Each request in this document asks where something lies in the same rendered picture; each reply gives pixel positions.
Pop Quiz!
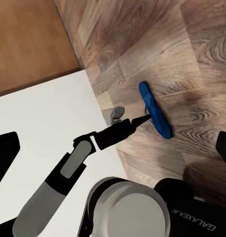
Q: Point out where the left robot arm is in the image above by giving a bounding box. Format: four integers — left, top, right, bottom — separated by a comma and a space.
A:
0, 107, 152, 237

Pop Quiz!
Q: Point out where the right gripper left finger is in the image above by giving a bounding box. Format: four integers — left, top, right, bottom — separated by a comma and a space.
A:
0, 131, 20, 182

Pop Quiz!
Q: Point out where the sandal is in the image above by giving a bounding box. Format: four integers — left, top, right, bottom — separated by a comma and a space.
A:
139, 81, 173, 139

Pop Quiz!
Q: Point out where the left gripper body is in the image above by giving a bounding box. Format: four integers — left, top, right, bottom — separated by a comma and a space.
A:
106, 118, 135, 145

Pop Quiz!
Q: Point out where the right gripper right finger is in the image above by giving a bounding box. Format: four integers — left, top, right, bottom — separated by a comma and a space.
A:
216, 131, 226, 163

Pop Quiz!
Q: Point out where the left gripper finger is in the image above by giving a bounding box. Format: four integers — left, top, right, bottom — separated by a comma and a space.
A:
131, 114, 152, 131

